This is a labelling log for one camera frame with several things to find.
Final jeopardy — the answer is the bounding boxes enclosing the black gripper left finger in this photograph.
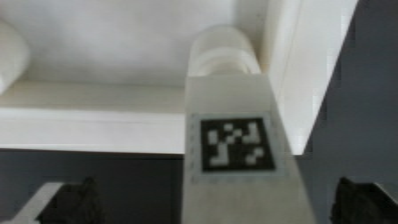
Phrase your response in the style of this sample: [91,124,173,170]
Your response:
[6,176,107,224]

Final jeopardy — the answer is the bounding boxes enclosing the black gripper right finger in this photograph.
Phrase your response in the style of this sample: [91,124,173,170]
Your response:
[331,177,398,224]

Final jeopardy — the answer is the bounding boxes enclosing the white table leg with tag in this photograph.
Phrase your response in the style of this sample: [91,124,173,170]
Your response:
[182,25,317,224]

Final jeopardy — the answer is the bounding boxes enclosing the white square tabletop tray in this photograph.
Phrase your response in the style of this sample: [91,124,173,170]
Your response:
[0,0,360,154]

